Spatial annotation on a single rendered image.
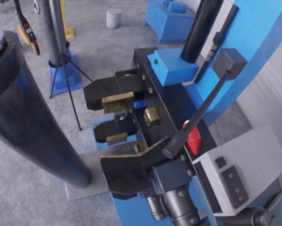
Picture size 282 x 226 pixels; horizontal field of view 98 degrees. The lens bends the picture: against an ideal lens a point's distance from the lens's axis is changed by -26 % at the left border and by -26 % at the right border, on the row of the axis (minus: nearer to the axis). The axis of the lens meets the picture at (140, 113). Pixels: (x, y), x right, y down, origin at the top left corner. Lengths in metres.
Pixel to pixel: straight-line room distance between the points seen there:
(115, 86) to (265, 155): 0.77
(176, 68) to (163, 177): 0.45
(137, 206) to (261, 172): 1.12
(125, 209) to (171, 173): 0.93
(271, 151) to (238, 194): 0.28
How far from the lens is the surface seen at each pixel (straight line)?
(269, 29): 0.59
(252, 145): 0.70
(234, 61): 0.56
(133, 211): 1.53
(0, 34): 0.42
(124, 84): 0.86
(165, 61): 0.75
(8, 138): 0.51
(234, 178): 0.58
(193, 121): 0.37
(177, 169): 0.67
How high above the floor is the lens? 1.64
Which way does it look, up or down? 57 degrees down
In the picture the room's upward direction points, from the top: 14 degrees clockwise
